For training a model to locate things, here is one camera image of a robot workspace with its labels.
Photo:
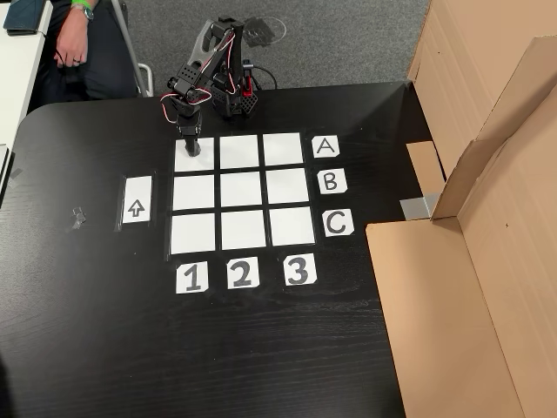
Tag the person's hand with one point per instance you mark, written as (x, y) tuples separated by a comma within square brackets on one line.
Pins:
[(73, 48)]

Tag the letter C paper sheet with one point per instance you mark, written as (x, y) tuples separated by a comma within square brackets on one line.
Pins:
[(348, 215)]

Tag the brown cardboard panel with flap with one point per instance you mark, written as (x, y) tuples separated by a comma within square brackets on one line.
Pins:
[(435, 326)]

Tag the green wristband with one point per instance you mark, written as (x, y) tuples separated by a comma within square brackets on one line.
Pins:
[(80, 3)]

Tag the white paper grid square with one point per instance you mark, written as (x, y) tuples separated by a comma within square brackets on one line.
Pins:
[(287, 186), (192, 234), (241, 189), (194, 192), (239, 152), (205, 160), (283, 149), (292, 226), (243, 230)]

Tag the dark notebook case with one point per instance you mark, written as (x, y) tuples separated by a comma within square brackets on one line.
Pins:
[(28, 15)]

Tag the grey metal frame leg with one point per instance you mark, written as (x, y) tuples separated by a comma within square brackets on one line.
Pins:
[(130, 56)]

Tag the white side table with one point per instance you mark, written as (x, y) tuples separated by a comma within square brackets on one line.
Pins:
[(17, 74)]

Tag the number 2 paper sheet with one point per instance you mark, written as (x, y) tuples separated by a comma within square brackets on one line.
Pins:
[(254, 265)]

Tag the grey tape strip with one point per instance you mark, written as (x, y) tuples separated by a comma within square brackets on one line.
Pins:
[(418, 208)]

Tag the letter A paper sheet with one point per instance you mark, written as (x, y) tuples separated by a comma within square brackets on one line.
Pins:
[(331, 140)]

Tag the black floor tape patch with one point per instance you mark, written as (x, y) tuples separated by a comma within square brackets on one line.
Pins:
[(267, 31)]

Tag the letter B paper sheet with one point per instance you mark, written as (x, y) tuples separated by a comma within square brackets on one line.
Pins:
[(340, 174)]

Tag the number 3 paper sheet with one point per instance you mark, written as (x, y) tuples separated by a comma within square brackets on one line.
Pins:
[(288, 261)]

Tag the number 1 paper sheet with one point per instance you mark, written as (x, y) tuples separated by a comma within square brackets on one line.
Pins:
[(202, 270)]

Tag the seated person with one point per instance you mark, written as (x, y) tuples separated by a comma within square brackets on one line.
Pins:
[(104, 65)]

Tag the white arrow paper sheet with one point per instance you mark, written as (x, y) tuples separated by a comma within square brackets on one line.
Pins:
[(137, 191)]

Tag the red and black clamp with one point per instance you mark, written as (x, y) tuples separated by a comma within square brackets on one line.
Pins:
[(247, 89)]

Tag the grey tape piece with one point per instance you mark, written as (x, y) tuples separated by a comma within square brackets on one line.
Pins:
[(15, 178)]

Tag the silver wristwatch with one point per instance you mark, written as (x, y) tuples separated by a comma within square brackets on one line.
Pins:
[(88, 14)]

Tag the black round token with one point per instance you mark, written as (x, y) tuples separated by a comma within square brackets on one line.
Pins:
[(194, 154)]

